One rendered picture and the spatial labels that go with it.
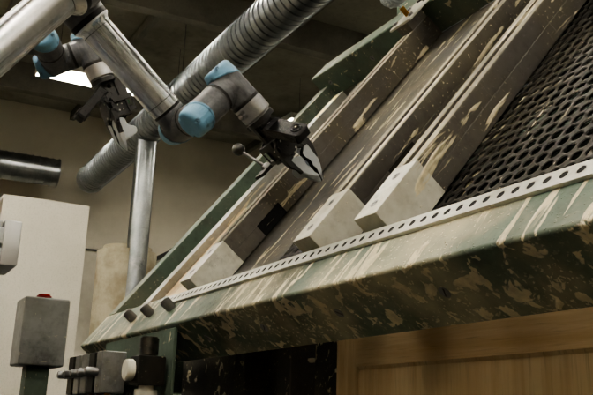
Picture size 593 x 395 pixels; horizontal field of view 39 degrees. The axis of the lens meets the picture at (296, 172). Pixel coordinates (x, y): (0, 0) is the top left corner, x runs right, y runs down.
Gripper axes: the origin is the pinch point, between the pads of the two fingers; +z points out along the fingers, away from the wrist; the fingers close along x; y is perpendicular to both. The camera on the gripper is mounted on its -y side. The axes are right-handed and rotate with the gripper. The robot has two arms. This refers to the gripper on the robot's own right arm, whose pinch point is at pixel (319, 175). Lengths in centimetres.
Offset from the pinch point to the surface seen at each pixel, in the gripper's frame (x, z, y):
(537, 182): 41, -3, -100
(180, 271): 24, -1, 47
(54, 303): 49, -17, 65
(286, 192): 4.1, -1.3, 9.9
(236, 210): -0.7, -1.1, 47.1
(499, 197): 42, -3, -94
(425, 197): 29, 0, -65
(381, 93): -38.5, 0.1, 9.9
